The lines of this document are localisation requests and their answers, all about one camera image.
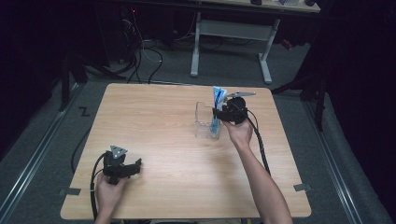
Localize metal floor rail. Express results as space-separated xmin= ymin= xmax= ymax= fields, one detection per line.
xmin=0 ymin=81 xmax=86 ymax=220
xmin=302 ymin=98 xmax=364 ymax=224

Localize grey tape piece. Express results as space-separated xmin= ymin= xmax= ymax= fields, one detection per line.
xmin=292 ymin=183 xmax=313 ymax=192
xmin=58 ymin=187 xmax=82 ymax=197

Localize person's right hand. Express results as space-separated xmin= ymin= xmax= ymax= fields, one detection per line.
xmin=221 ymin=118 xmax=254 ymax=150

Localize bundle of floor cables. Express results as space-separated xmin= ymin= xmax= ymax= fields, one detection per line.
xmin=118 ymin=7 xmax=164 ymax=85

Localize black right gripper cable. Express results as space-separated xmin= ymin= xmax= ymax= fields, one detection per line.
xmin=245 ymin=107 xmax=273 ymax=177

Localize small red object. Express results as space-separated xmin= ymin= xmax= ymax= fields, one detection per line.
xmin=280 ymin=38 xmax=294 ymax=51

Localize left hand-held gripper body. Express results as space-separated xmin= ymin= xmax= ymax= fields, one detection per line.
xmin=102 ymin=145 xmax=129 ymax=185

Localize black stand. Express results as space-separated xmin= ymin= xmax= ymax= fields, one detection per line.
xmin=58 ymin=50 xmax=127 ymax=113
xmin=270 ymin=60 xmax=329 ymax=133

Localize person's left hand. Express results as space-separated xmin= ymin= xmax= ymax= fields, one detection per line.
xmin=94 ymin=172 xmax=129 ymax=217

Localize blue and white toothpaste tube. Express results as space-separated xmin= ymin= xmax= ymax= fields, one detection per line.
xmin=210 ymin=86 xmax=229 ymax=136

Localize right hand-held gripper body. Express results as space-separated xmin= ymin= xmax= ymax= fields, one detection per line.
xmin=222 ymin=91 xmax=257 ymax=126

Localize clear plastic container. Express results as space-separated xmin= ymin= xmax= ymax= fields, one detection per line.
xmin=193 ymin=100 xmax=226 ymax=140

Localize desk with white legs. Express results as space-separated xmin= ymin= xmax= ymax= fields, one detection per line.
xmin=189 ymin=0 xmax=321 ymax=85

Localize thin black floor cable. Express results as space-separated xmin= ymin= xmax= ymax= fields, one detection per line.
xmin=70 ymin=125 xmax=93 ymax=175

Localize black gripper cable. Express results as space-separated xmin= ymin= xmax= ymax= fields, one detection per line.
xmin=90 ymin=151 xmax=108 ymax=219
xmin=245 ymin=107 xmax=273 ymax=177

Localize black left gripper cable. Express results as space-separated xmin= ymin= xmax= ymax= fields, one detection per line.
xmin=90 ymin=151 xmax=108 ymax=219

